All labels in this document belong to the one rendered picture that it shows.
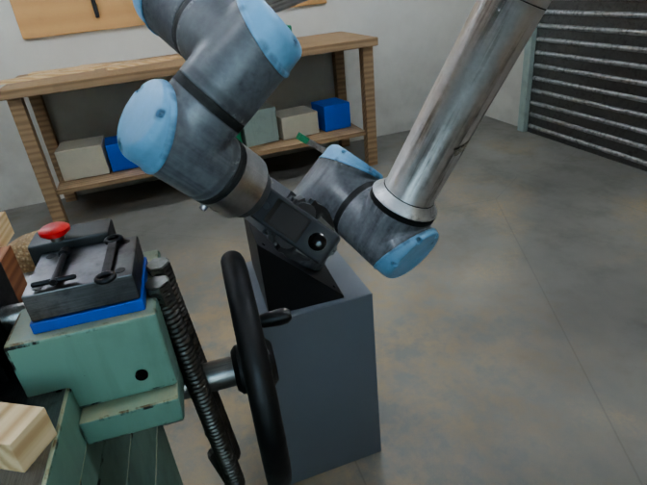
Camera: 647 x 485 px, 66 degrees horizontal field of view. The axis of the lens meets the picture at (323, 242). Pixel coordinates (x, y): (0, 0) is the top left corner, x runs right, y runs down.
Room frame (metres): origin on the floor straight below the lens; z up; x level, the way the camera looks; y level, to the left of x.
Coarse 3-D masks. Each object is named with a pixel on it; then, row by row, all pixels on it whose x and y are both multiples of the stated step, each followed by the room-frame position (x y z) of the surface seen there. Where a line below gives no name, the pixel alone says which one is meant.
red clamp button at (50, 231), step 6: (54, 222) 0.48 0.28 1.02; (60, 222) 0.48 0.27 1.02; (66, 222) 0.48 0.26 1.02; (42, 228) 0.47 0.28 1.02; (48, 228) 0.47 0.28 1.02; (54, 228) 0.47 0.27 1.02; (60, 228) 0.47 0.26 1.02; (66, 228) 0.47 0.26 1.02; (42, 234) 0.46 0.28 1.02; (48, 234) 0.46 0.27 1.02; (54, 234) 0.46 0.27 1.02; (60, 234) 0.46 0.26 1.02
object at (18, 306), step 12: (0, 264) 0.47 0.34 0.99; (0, 276) 0.45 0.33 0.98; (0, 288) 0.44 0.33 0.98; (12, 288) 0.47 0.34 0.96; (0, 300) 0.43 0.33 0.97; (12, 300) 0.46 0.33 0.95; (0, 312) 0.42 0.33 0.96; (12, 312) 0.42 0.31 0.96; (0, 324) 0.41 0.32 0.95; (12, 324) 0.42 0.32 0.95; (0, 336) 0.40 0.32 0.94; (0, 348) 0.39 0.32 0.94; (0, 360) 0.38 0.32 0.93; (0, 372) 0.38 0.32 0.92; (12, 372) 0.39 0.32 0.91
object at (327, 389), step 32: (256, 288) 1.07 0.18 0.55; (352, 288) 1.02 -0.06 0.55; (320, 320) 0.95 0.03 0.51; (352, 320) 0.97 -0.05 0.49; (288, 352) 0.93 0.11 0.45; (320, 352) 0.95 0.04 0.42; (352, 352) 0.97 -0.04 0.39; (288, 384) 0.92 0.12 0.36; (320, 384) 0.94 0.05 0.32; (352, 384) 0.97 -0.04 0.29; (288, 416) 0.92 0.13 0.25; (320, 416) 0.94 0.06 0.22; (352, 416) 0.97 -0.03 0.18; (288, 448) 0.91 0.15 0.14; (320, 448) 0.94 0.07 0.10; (352, 448) 0.96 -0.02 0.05
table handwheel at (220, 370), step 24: (240, 264) 0.48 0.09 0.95; (240, 288) 0.44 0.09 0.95; (240, 312) 0.41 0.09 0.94; (240, 336) 0.39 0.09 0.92; (216, 360) 0.48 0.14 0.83; (240, 360) 0.46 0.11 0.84; (264, 360) 0.38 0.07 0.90; (216, 384) 0.45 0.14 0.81; (240, 384) 0.45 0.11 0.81; (264, 384) 0.36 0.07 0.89; (264, 408) 0.35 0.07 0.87; (264, 432) 0.34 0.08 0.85; (264, 456) 0.34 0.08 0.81; (288, 456) 0.35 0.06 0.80; (288, 480) 0.35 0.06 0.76
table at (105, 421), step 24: (0, 384) 0.39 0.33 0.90; (48, 408) 0.35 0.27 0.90; (72, 408) 0.36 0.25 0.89; (96, 408) 0.37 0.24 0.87; (120, 408) 0.37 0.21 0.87; (144, 408) 0.37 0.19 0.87; (168, 408) 0.37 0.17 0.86; (72, 432) 0.34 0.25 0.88; (96, 432) 0.35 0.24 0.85; (120, 432) 0.36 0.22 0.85; (48, 456) 0.29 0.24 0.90; (72, 456) 0.32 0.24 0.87; (0, 480) 0.27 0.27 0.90; (24, 480) 0.27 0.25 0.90; (48, 480) 0.27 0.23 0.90; (72, 480) 0.30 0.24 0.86
